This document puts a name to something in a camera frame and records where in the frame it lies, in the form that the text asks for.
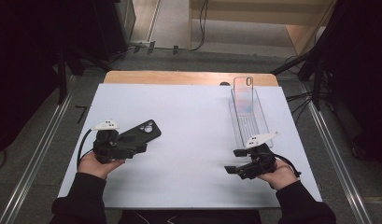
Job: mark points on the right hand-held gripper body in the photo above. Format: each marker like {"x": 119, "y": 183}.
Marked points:
{"x": 261, "y": 161}

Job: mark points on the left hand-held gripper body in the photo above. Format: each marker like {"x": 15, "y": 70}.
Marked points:
{"x": 109, "y": 149}

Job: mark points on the black phone case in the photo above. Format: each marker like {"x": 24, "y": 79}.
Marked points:
{"x": 145, "y": 132}

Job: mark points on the clear plastic rack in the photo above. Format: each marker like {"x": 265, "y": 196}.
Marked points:
{"x": 257, "y": 124}

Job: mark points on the iridescent clear phone case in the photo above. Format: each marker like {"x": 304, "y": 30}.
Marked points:
{"x": 243, "y": 96}

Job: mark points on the person's left hand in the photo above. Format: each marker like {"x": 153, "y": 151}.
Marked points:
{"x": 93, "y": 168}

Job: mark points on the dark round table grommet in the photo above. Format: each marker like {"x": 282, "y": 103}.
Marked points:
{"x": 224, "y": 83}

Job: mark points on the wooden table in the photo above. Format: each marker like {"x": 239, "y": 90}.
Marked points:
{"x": 179, "y": 77}

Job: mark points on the black metal stand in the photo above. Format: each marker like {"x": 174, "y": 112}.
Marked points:
{"x": 61, "y": 77}
{"x": 307, "y": 68}

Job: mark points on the dark curtain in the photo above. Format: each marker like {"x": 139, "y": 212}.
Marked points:
{"x": 23, "y": 62}
{"x": 360, "y": 77}

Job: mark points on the grey cabinet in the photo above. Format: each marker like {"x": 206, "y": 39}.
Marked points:
{"x": 128, "y": 18}

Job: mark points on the light wooden shelf unit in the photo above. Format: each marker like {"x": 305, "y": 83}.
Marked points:
{"x": 257, "y": 15}

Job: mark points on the metal floor rail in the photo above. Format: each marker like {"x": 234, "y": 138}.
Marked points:
{"x": 338, "y": 161}
{"x": 36, "y": 161}

